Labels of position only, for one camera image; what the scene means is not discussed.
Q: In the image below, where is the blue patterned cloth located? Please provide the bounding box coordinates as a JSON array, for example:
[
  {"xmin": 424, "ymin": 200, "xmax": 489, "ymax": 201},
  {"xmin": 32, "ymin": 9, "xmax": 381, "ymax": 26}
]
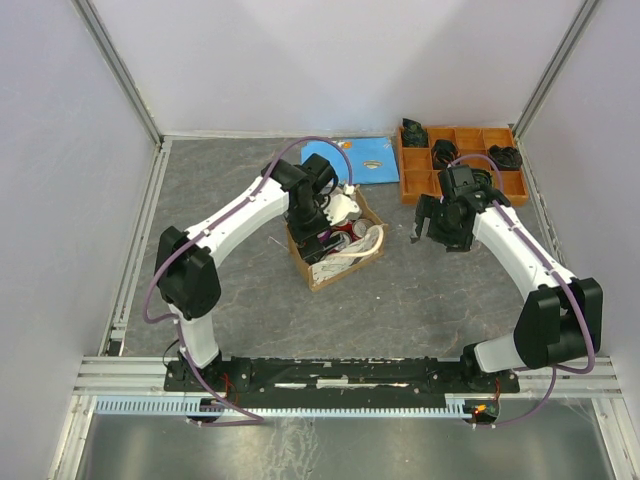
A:
[{"xmin": 301, "ymin": 137, "xmax": 399, "ymax": 185}]

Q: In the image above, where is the purple soda can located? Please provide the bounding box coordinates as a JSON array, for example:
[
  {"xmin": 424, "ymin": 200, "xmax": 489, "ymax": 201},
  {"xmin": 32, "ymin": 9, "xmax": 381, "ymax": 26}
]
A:
[{"xmin": 330, "ymin": 230, "xmax": 353, "ymax": 253}]

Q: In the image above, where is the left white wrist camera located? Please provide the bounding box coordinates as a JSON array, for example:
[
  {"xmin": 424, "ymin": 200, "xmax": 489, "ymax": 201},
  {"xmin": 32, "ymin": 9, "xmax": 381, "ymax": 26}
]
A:
[{"xmin": 322, "ymin": 184, "xmax": 362, "ymax": 226}]

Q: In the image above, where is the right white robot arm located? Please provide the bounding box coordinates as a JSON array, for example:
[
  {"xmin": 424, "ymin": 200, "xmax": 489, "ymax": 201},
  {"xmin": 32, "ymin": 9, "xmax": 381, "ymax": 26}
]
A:
[{"xmin": 411, "ymin": 165, "xmax": 604, "ymax": 391}]

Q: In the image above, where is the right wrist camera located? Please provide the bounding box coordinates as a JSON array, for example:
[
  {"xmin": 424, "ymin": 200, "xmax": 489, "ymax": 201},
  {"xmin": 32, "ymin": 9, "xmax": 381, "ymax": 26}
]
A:
[{"xmin": 438, "ymin": 165, "xmax": 480, "ymax": 201}]

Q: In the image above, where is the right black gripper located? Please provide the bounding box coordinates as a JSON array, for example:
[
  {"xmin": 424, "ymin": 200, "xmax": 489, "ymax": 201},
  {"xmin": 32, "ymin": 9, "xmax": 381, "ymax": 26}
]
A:
[{"xmin": 409, "ymin": 194, "xmax": 473, "ymax": 254}]

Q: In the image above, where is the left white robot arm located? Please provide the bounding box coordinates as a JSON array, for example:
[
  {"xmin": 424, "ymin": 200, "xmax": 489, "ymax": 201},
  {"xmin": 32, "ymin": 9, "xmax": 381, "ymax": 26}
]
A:
[{"xmin": 150, "ymin": 154, "xmax": 338, "ymax": 390}]

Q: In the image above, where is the burlap canvas bag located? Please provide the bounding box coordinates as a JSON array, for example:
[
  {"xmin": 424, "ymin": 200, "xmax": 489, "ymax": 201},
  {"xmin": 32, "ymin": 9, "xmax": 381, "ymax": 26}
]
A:
[{"xmin": 285, "ymin": 186, "xmax": 388, "ymax": 292}]

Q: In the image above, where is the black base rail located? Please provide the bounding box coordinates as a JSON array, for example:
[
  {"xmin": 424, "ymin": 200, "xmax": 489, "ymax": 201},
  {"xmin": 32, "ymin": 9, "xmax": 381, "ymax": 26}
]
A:
[{"xmin": 164, "ymin": 355, "xmax": 521, "ymax": 407}]

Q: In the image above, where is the red cola can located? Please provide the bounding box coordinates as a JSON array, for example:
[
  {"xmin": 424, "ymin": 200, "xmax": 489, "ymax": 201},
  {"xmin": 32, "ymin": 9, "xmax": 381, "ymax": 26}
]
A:
[{"xmin": 351, "ymin": 218, "xmax": 374, "ymax": 239}]

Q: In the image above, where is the dark rolled item top-left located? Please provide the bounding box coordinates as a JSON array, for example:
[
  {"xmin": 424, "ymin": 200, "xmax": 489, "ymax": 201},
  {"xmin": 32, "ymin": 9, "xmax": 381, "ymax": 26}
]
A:
[{"xmin": 401, "ymin": 118, "xmax": 429, "ymax": 148}]

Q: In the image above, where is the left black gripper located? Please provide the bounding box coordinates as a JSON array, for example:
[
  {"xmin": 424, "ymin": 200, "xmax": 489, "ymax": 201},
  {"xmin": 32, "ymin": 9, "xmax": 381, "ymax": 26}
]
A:
[{"xmin": 284, "ymin": 195, "xmax": 345, "ymax": 268}]

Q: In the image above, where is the dark rolled item bottom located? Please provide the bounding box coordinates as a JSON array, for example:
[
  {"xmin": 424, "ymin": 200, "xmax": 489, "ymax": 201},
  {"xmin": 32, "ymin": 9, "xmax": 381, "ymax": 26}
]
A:
[{"xmin": 472, "ymin": 168, "xmax": 494, "ymax": 188}]

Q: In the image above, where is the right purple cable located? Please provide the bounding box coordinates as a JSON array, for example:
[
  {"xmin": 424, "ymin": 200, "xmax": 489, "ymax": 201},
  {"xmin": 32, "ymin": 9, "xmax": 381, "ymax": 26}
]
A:
[{"xmin": 447, "ymin": 153, "xmax": 599, "ymax": 427}]

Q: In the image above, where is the aluminium frame rail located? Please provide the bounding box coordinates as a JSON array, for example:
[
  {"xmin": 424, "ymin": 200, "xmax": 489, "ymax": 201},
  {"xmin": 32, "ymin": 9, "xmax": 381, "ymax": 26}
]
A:
[{"xmin": 74, "ymin": 354, "xmax": 176, "ymax": 399}]

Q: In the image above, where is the dark rolled item centre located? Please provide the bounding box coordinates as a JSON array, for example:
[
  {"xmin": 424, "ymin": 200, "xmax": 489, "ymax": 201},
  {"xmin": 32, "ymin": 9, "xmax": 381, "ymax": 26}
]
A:
[{"xmin": 431, "ymin": 139, "xmax": 459, "ymax": 170}]

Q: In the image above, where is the light blue cable duct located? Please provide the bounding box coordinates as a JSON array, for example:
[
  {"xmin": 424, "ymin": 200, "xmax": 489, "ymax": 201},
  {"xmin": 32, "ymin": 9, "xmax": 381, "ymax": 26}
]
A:
[{"xmin": 95, "ymin": 389, "xmax": 470, "ymax": 419}]

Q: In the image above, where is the dark rolled item right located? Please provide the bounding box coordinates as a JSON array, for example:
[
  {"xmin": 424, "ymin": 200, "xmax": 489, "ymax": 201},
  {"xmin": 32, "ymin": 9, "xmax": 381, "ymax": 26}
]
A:
[{"xmin": 488, "ymin": 145, "xmax": 523, "ymax": 171}]

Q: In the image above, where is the orange wooden compartment tray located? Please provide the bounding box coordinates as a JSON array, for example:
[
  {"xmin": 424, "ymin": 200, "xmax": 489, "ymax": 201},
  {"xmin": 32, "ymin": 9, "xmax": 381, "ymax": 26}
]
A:
[{"xmin": 396, "ymin": 126, "xmax": 529, "ymax": 207}]

